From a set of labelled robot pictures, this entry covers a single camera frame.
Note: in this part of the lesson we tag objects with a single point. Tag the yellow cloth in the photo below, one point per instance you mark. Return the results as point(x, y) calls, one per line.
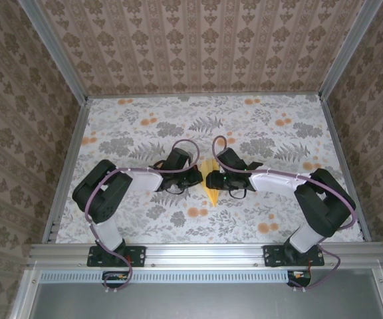
point(214, 197)

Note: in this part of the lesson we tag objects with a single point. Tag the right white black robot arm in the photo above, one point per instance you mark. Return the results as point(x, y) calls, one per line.
point(271, 182)

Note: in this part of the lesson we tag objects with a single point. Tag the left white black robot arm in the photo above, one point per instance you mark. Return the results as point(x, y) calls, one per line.
point(145, 181)

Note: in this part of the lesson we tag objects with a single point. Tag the grey metal sheet panel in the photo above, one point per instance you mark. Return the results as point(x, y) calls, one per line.
point(204, 302)

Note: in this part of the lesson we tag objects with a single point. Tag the floral patterned table cover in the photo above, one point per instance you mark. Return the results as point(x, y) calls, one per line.
point(238, 229)

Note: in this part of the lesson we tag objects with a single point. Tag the small black controller board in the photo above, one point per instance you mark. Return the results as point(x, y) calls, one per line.
point(115, 279)
point(299, 278)

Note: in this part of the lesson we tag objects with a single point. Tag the wide aluminium base rail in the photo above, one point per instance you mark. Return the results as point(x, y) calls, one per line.
point(204, 254)

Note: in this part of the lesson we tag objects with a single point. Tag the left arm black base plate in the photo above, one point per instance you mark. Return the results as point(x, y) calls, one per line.
point(138, 256)

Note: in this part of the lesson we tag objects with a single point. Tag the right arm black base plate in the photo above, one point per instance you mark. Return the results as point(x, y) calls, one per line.
point(273, 257)

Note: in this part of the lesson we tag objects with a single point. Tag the aluminium side rail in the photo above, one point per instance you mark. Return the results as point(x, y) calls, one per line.
point(344, 166)
point(68, 166)

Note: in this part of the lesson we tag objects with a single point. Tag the aluminium corner post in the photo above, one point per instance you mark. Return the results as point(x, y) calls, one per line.
point(56, 50)
point(348, 46)

